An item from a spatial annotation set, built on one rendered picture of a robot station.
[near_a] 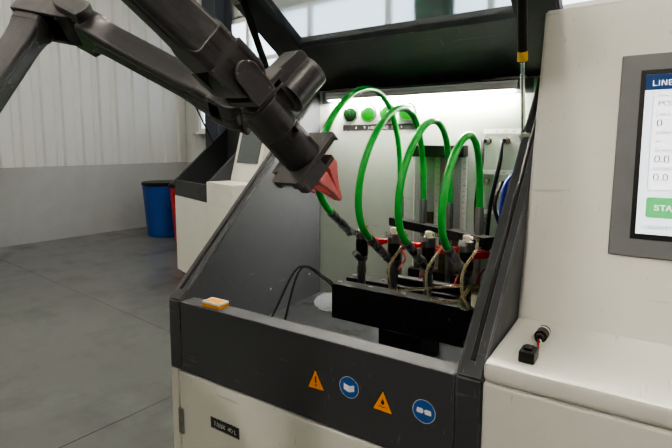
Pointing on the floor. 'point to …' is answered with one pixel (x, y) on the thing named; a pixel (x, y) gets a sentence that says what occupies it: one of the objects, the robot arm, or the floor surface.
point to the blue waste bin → (158, 208)
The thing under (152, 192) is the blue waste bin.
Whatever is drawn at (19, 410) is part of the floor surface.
